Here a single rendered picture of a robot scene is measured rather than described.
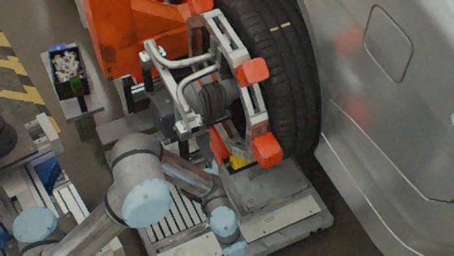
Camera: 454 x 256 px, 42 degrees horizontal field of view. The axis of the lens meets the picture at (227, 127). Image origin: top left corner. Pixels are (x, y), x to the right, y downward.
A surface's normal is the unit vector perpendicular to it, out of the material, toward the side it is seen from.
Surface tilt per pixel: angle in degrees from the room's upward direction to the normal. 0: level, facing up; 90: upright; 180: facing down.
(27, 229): 7
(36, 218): 7
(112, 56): 90
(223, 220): 9
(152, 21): 90
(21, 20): 0
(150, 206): 85
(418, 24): 78
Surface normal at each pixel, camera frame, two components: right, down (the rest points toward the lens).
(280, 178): 0.01, -0.58
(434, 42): -0.88, 0.22
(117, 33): 0.44, 0.73
